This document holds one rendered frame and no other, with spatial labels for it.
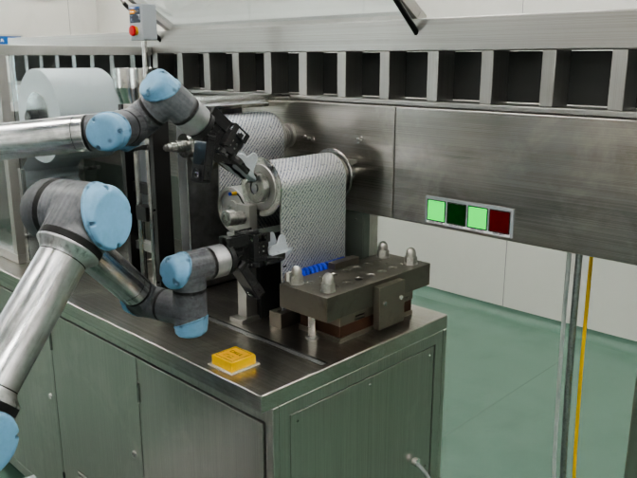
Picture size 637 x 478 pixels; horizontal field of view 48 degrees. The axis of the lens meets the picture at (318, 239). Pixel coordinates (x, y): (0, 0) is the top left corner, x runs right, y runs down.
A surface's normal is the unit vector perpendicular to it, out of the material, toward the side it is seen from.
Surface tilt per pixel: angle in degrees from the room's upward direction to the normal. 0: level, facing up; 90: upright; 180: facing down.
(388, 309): 90
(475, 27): 90
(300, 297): 90
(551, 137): 90
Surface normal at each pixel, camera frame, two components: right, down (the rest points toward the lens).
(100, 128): -0.09, 0.25
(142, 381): -0.70, 0.18
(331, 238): 0.72, 0.17
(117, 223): 0.91, 0.00
